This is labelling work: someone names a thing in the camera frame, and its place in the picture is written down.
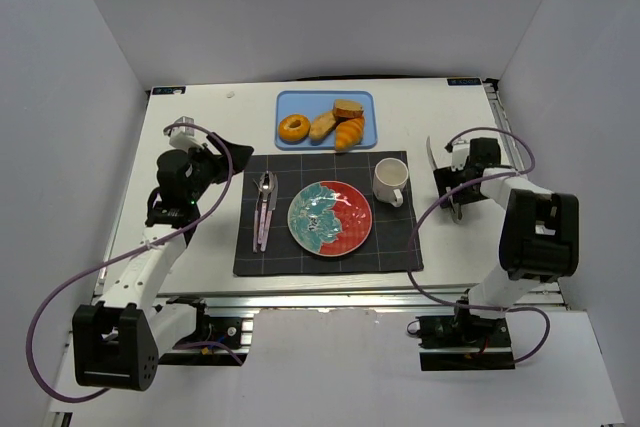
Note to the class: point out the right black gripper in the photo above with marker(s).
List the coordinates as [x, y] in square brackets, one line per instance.
[447, 189]

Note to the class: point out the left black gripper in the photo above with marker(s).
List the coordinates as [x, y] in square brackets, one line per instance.
[218, 159]

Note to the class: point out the metal tongs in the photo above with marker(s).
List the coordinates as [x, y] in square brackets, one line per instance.
[454, 208]

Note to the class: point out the long tan bread roll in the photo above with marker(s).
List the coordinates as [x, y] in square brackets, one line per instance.
[322, 126]

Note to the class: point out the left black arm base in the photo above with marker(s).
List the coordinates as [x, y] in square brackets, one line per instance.
[219, 338]

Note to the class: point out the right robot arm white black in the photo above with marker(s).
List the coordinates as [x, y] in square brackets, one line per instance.
[539, 241]

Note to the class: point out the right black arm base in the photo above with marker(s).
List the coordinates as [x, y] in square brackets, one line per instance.
[448, 344]

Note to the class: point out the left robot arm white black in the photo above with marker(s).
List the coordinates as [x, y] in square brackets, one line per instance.
[119, 341]

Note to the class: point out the sliced round bread loaf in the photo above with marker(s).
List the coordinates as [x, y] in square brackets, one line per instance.
[344, 109]

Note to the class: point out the white ceramic mug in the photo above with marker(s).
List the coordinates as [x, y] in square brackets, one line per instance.
[390, 178]

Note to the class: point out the orange donut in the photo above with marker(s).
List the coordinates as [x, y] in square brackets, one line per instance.
[294, 128]

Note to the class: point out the dark checked placemat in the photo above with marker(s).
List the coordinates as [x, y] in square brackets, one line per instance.
[387, 249]

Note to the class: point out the blue plastic tray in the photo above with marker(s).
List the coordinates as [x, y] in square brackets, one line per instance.
[311, 103]

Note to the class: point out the left blue corner label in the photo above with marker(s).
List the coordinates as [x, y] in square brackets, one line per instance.
[168, 90]

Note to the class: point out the blue corner label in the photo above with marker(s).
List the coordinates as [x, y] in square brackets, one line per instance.
[464, 81]
[168, 90]

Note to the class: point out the right blue corner label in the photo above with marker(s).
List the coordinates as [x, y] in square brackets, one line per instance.
[464, 81]

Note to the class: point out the golden croissant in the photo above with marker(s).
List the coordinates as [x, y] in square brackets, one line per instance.
[349, 133]

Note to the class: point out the teal and red plate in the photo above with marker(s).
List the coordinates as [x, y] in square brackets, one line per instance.
[330, 218]

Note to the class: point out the pink handled fork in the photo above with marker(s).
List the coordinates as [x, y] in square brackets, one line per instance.
[261, 184]

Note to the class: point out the pink handled spoon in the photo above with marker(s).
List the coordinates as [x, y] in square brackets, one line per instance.
[267, 192]

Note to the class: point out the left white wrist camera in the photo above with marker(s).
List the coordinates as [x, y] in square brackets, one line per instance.
[182, 137]

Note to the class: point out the pink handled knife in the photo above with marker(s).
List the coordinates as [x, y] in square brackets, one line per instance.
[270, 210]

